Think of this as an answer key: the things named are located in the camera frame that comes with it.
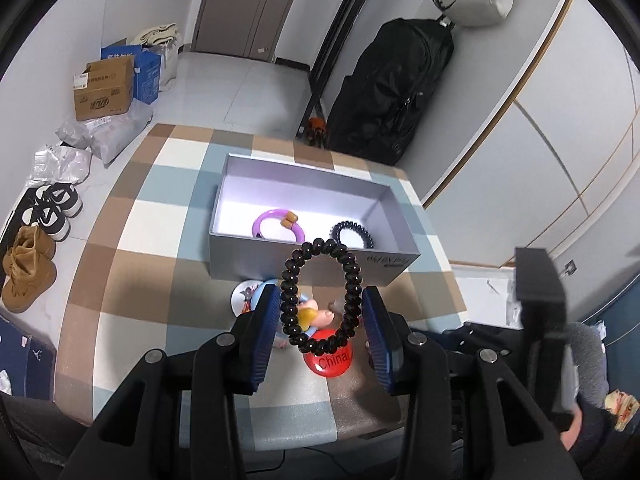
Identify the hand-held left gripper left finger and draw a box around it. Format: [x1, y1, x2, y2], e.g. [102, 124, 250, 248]
[60, 284, 282, 480]

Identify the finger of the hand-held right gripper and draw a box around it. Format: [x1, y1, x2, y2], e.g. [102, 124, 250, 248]
[440, 322, 523, 356]

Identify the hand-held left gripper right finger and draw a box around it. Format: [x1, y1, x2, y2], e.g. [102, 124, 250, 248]
[361, 286, 585, 480]

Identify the pink pig figure keychain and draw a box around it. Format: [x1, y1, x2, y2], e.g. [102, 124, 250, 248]
[274, 296, 346, 350]

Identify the light blue bracelet with brown bead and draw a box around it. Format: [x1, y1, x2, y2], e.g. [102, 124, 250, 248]
[248, 278, 281, 313]

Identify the red round badge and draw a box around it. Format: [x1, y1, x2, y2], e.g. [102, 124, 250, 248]
[302, 327, 355, 378]

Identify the black spiral bracelet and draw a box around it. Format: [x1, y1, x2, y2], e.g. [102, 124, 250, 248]
[280, 238, 363, 353]
[329, 220, 376, 250]

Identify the grey cardboard box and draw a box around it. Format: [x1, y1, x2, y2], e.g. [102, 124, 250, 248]
[207, 153, 422, 288]

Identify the person's right forearm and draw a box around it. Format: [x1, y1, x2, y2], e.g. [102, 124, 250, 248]
[560, 322, 615, 466]

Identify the white round badge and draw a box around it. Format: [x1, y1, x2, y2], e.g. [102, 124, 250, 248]
[230, 280, 261, 318]

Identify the white wardrobe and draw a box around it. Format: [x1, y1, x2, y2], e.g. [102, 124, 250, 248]
[420, 0, 640, 271]

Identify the orange and black tool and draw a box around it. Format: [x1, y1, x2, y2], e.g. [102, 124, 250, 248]
[306, 116, 328, 147]

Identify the black backpack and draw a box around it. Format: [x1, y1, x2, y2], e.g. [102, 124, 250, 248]
[325, 17, 456, 166]

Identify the black and white sneaker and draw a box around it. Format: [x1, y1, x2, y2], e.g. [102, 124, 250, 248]
[20, 202, 72, 242]
[37, 183, 83, 218]

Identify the navy shoe box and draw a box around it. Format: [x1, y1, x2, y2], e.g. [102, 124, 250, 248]
[0, 317, 57, 401]

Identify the brown suede boot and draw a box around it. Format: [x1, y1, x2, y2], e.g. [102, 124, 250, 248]
[12, 225, 57, 261]
[1, 247, 57, 313]

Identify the grey plastic mailing bag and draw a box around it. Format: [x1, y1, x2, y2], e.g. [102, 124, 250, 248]
[87, 100, 155, 168]

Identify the person's leg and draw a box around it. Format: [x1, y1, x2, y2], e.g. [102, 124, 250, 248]
[0, 392, 81, 480]

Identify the crumpled white plastic bag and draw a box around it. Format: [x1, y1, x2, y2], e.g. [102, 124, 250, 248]
[29, 144, 93, 186]
[55, 119, 96, 150]

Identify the blue cardboard box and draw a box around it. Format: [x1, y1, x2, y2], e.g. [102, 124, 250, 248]
[100, 37, 166, 106]

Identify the brown cardboard box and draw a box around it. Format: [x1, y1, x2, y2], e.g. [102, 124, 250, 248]
[72, 55, 137, 122]

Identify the cream canvas bag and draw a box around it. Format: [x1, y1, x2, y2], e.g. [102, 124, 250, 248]
[131, 22, 181, 92]

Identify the grey door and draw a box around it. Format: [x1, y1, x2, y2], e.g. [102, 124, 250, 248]
[192, 0, 313, 63]

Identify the black tripod stand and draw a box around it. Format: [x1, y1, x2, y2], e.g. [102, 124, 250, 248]
[295, 0, 391, 141]

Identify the purple bracelet with brown bead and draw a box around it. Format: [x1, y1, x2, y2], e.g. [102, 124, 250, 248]
[251, 208, 306, 243]

